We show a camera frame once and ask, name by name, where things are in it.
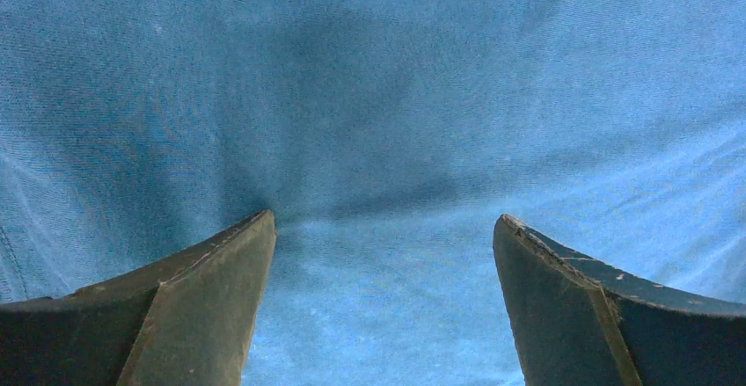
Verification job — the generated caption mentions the blue t-shirt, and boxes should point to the blue t-shirt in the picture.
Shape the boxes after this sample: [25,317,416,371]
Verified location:
[1,0,745,385]

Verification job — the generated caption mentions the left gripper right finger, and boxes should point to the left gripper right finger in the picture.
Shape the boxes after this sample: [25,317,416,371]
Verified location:
[493,214,745,386]

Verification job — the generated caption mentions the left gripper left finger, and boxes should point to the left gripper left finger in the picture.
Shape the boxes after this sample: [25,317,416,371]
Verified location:
[1,210,277,385]

